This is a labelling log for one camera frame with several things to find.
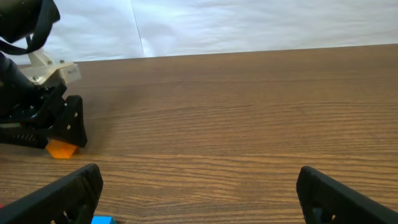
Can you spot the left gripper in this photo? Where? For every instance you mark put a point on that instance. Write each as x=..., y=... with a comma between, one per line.
x=37, y=109

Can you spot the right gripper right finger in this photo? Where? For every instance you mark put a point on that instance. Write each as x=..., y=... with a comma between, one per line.
x=326, y=199

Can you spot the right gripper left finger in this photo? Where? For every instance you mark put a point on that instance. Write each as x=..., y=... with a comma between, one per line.
x=62, y=199

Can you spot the orange cube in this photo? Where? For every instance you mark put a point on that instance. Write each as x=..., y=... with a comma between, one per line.
x=60, y=151

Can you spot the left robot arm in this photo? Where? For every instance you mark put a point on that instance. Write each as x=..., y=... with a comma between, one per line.
x=15, y=15

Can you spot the blue cube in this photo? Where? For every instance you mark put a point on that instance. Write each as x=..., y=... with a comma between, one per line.
x=102, y=220

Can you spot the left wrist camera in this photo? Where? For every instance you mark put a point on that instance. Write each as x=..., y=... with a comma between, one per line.
x=53, y=73

